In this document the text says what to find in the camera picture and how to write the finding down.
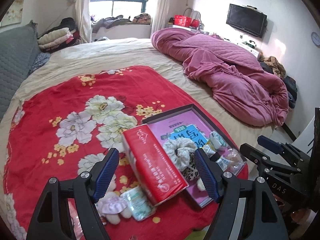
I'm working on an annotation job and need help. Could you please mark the round wall clock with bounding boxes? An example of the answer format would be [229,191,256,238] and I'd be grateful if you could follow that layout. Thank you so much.
[311,31,320,47]

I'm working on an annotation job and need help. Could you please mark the clothes pile on windowsill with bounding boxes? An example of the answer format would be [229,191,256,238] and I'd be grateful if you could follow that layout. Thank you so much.
[91,13,151,33]

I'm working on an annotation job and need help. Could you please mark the red tissue box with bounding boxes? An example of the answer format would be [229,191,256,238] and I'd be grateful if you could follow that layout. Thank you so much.
[122,124,189,206]

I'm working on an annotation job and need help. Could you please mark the white curtain right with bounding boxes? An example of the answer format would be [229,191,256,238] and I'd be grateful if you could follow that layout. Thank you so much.
[150,0,170,36]

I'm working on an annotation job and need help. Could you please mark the beige bed sheet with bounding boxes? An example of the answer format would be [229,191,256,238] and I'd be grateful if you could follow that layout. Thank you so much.
[1,38,274,157]

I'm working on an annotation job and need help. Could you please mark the grey quilted headboard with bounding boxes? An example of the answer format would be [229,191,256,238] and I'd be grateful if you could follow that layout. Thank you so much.
[0,21,41,117]

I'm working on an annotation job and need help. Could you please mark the leopard print scrunchie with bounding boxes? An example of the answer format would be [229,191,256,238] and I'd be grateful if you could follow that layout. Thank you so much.
[182,164,199,181]

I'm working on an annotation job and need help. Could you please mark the black wall television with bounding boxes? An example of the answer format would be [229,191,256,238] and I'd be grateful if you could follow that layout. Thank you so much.
[226,4,267,38]

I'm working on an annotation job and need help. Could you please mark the pink flat plastic packet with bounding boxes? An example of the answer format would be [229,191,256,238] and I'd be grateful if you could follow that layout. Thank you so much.
[68,200,84,240]

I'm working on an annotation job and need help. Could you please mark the green white tissue pack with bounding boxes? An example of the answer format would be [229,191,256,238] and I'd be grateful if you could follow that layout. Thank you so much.
[120,186,156,222]

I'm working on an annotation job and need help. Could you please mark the pink shallow box tray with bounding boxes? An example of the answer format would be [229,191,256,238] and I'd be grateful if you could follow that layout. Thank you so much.
[142,104,246,208]

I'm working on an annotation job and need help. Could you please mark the pink bow pompom hair tie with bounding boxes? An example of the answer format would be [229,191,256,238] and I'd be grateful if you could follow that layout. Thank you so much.
[96,177,132,225]

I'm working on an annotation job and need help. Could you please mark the white curtain left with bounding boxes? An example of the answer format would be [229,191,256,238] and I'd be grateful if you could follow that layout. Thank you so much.
[75,0,92,43]

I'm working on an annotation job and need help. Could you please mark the pink quilted duvet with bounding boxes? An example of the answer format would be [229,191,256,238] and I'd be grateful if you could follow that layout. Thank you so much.
[151,28,289,127]

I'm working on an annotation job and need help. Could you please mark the red floral blanket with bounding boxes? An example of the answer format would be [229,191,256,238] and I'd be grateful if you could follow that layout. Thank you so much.
[2,65,250,240]

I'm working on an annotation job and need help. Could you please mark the white curtain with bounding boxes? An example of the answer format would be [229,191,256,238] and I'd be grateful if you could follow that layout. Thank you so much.
[75,0,92,43]
[150,0,170,36]

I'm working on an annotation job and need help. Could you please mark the white floral scrunchie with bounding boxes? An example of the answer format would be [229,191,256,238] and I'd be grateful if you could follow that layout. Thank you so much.
[162,138,197,172]

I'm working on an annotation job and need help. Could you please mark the red bag on counter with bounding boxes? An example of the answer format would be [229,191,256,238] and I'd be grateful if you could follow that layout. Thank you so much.
[174,15,200,28]

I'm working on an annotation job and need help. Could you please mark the folded blankets stack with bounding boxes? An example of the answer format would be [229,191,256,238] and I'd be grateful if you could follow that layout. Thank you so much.
[37,17,80,53]

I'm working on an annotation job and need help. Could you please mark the green fuzzy clothing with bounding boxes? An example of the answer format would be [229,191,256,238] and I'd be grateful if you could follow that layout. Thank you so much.
[185,230,207,240]

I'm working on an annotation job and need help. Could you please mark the floral wall painting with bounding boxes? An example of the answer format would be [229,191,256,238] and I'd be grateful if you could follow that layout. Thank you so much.
[1,0,24,27]

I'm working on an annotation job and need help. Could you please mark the brown clothes on chair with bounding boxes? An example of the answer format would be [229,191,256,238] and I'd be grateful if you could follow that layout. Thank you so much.
[259,55,286,80]

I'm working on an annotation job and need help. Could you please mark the clear plastic bag pink item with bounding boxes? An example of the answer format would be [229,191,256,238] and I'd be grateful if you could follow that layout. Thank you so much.
[223,148,245,176]

